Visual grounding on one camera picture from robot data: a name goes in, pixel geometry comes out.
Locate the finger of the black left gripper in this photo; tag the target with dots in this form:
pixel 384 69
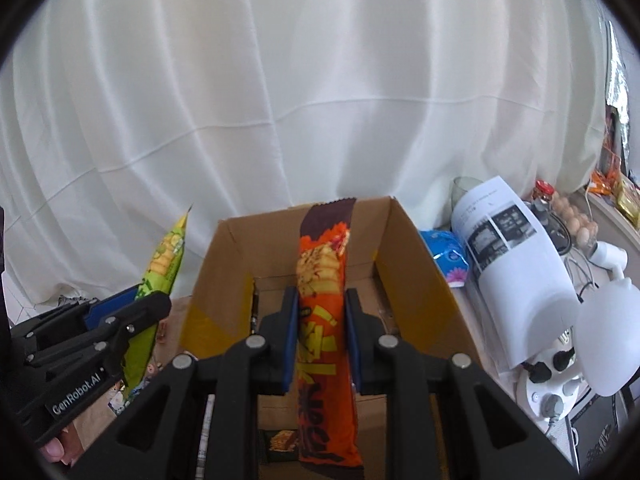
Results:
pixel 72 317
pixel 117 329

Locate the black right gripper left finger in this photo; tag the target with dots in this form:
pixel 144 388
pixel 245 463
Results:
pixel 198 418

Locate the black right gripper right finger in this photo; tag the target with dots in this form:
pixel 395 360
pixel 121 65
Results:
pixel 445 418

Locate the green yellow snack packet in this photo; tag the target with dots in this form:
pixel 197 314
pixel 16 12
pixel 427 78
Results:
pixel 157 281

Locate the orange snack bar wrapper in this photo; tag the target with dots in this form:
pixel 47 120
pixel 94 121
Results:
pixel 326 410

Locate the person's left hand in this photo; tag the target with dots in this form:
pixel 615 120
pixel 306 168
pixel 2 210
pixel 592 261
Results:
pixel 66 448

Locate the white power strip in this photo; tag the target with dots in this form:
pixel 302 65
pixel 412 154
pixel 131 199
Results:
pixel 551 384

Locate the small brown candy packet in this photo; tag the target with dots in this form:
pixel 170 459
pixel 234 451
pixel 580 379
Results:
pixel 284 441

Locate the printed white paper sheet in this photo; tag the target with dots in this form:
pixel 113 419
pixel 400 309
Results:
pixel 528 299

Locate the white desk lamp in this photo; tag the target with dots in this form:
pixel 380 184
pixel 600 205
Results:
pixel 606 333

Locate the brown cardboard box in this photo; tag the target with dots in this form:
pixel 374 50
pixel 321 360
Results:
pixel 369 245

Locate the blue tissue pack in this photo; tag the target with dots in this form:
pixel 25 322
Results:
pixel 449 255

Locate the egg carton with eggs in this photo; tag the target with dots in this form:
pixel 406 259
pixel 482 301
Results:
pixel 583 230

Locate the white backdrop curtain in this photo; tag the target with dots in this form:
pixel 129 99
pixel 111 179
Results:
pixel 120 116

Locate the red lid glass jar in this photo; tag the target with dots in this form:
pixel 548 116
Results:
pixel 543 191

